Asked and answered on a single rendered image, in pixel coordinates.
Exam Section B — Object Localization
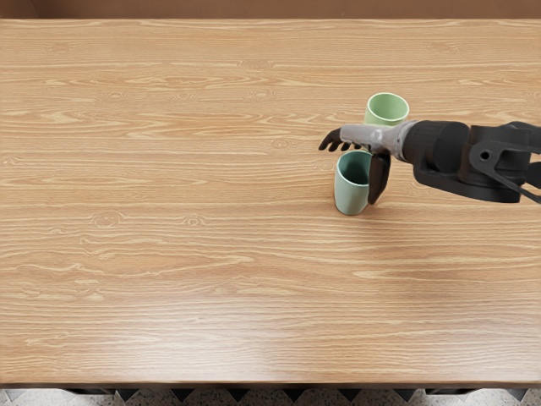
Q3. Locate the teal green cup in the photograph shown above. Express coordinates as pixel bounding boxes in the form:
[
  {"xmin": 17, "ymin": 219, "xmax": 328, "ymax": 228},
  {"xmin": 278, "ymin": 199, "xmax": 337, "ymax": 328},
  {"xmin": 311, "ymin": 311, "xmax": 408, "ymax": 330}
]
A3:
[{"xmin": 334, "ymin": 150, "xmax": 374, "ymax": 217}]

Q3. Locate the light green cup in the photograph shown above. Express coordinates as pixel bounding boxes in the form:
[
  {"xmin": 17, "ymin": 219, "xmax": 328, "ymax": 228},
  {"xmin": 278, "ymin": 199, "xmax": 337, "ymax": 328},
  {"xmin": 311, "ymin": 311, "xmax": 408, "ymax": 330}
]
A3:
[{"xmin": 364, "ymin": 92, "xmax": 410, "ymax": 129}]

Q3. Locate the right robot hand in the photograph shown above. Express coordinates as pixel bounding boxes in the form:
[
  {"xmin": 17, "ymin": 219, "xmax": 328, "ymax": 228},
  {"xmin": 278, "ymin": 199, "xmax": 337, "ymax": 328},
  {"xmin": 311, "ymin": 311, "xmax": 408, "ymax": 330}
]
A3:
[{"xmin": 318, "ymin": 119, "xmax": 418, "ymax": 206}]

